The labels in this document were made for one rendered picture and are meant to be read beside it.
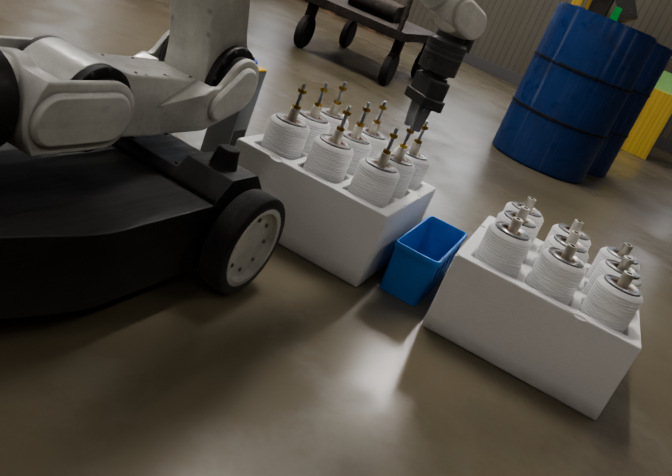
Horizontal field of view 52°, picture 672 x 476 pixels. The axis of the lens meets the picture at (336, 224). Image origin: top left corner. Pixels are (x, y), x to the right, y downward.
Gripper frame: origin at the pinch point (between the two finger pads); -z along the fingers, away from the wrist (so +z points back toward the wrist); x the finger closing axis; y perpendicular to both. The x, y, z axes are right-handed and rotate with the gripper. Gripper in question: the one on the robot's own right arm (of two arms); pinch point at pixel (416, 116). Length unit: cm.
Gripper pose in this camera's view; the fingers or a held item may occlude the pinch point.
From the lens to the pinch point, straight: 160.8
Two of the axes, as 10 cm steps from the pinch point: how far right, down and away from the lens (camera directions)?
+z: 3.6, -8.7, -3.5
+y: 8.7, 1.7, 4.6
